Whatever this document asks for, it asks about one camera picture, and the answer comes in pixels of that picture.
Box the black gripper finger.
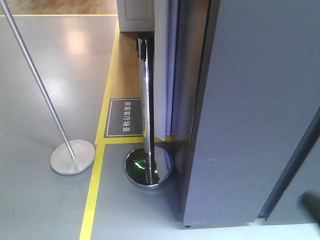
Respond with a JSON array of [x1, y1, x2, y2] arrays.
[[299, 191, 320, 225]]

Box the grey fridge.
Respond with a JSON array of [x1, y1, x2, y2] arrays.
[[171, 0, 320, 228]]

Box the grey floor sign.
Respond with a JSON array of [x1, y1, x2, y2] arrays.
[[104, 98, 143, 138]]

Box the silver floor stand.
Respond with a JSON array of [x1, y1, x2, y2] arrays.
[[0, 0, 96, 176]]

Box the black hanging cable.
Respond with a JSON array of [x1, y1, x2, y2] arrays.
[[257, 106, 320, 221]]

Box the chrome stanchion post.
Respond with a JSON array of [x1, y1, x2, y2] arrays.
[[124, 32, 174, 189]]

